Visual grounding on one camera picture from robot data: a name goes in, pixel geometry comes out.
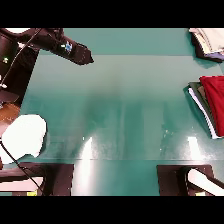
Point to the red T-shirt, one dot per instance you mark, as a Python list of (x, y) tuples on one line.
[(215, 96)]

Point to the dark green garment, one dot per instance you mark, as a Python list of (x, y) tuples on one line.
[(196, 90)]

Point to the white garment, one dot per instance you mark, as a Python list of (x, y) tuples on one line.
[(203, 113)]

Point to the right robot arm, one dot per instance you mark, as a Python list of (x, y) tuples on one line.
[(173, 180)]

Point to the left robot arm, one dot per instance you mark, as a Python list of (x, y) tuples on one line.
[(75, 53)]

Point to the brown garment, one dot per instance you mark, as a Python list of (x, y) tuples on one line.
[(201, 91)]

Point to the cream garment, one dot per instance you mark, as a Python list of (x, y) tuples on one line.
[(208, 36)]

